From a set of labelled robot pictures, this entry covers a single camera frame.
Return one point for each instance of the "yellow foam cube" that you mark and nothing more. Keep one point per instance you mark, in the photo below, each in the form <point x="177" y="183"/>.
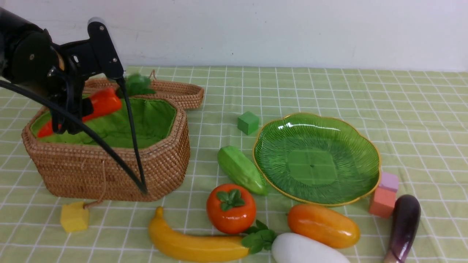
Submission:
<point x="74" y="217"/>

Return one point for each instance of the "orange foam cube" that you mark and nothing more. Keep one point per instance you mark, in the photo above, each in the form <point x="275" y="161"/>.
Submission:
<point x="382" y="203"/>

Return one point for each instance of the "orange toy carrot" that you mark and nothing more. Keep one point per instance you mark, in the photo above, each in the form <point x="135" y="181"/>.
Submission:
<point x="106" y="108"/>

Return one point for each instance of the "green foam cube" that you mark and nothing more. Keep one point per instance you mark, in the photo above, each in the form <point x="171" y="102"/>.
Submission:
<point x="248" y="122"/>

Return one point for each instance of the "green toy cucumber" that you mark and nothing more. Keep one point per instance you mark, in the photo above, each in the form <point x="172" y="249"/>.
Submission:
<point x="240" y="169"/>

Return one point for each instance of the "pink foam cube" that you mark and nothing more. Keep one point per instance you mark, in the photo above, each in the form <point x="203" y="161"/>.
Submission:
<point x="389" y="182"/>

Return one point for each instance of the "yellow toy banana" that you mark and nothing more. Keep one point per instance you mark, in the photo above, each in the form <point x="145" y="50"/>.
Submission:
<point x="193" y="248"/>

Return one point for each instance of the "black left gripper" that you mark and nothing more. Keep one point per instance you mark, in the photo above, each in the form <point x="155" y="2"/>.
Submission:
<point x="76" y="63"/>

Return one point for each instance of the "woven wicker basket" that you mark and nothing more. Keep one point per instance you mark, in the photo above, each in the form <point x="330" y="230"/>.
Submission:
<point x="75" y="166"/>

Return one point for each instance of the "green glass leaf plate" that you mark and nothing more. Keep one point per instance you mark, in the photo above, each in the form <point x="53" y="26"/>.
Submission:
<point x="318" y="160"/>

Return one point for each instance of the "white toy radish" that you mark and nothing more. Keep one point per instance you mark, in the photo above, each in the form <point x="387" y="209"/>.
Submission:
<point x="289" y="247"/>

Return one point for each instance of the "orange toy mango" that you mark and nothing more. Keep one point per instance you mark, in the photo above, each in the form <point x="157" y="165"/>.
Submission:
<point x="323" y="225"/>

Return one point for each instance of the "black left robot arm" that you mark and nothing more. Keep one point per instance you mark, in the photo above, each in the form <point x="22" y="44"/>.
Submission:
<point x="39" y="68"/>

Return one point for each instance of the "green checkered tablecloth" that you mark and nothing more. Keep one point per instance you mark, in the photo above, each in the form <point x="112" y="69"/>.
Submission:
<point x="417" y="120"/>

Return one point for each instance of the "woven wicker basket lid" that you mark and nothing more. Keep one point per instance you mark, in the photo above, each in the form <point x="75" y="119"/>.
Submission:
<point x="187" y="96"/>

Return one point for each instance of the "purple toy eggplant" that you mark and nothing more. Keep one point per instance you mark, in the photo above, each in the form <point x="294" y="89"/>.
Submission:
<point x="405" y="224"/>

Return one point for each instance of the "orange toy persimmon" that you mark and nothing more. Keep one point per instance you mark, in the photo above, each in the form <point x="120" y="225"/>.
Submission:
<point x="231" y="209"/>

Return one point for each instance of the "wooden basket toggle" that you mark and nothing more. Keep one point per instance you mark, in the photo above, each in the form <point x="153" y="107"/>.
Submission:
<point x="92" y="204"/>

